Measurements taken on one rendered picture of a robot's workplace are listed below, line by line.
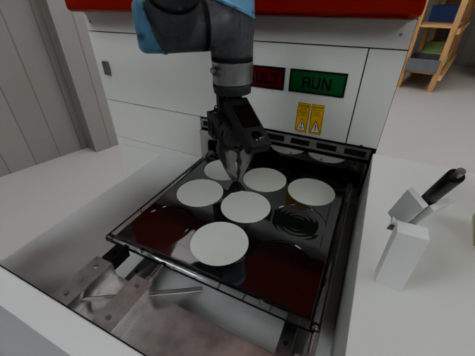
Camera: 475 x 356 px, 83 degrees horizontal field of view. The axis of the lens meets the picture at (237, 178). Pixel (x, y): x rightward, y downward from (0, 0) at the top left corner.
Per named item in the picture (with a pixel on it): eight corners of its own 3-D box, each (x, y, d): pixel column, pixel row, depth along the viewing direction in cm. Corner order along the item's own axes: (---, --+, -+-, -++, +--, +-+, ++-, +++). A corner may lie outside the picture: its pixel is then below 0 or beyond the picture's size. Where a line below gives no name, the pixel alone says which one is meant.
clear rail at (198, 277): (111, 236, 49) (109, 230, 48) (320, 328, 35) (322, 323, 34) (104, 241, 48) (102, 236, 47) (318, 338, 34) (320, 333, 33)
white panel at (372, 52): (123, 139, 99) (90, 10, 77) (360, 199, 69) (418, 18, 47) (116, 142, 96) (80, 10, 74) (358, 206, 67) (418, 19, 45)
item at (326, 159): (204, 156, 82) (202, 127, 77) (357, 194, 66) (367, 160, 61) (201, 159, 81) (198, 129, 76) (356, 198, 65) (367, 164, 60)
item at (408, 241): (372, 248, 37) (406, 164, 29) (404, 258, 35) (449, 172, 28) (369, 283, 32) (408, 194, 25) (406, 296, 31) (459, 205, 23)
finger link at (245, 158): (237, 168, 66) (237, 133, 61) (250, 179, 62) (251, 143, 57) (226, 171, 65) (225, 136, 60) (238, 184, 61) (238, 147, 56)
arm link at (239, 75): (261, 61, 47) (219, 66, 44) (259, 87, 50) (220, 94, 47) (240, 55, 53) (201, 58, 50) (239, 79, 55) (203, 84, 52)
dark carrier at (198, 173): (214, 153, 74) (213, 152, 74) (345, 185, 61) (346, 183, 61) (117, 236, 48) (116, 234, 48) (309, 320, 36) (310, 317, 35)
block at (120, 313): (138, 285, 41) (134, 273, 40) (156, 294, 40) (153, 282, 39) (95, 333, 35) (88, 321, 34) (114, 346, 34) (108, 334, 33)
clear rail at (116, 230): (210, 152, 76) (210, 147, 75) (215, 153, 75) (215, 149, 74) (104, 241, 48) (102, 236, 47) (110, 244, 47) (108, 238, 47)
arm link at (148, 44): (123, -39, 35) (206, -36, 38) (133, 22, 45) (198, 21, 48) (133, 16, 34) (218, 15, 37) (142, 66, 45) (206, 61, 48)
